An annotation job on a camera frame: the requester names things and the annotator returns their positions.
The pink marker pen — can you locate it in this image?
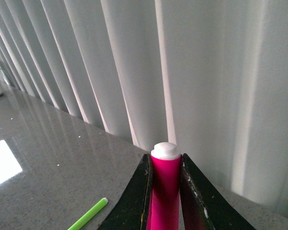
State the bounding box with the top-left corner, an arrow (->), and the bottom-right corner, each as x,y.
146,142 -> 181,230

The green marker pen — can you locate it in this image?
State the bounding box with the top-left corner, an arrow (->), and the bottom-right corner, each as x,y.
68,197 -> 108,230

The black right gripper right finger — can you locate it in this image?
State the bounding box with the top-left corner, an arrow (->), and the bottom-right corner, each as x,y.
180,153 -> 254,230

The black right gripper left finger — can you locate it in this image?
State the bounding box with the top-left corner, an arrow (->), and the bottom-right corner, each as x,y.
99,154 -> 153,230

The white pleated curtain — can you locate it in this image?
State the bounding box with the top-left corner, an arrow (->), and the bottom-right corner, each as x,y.
0,0 -> 288,218

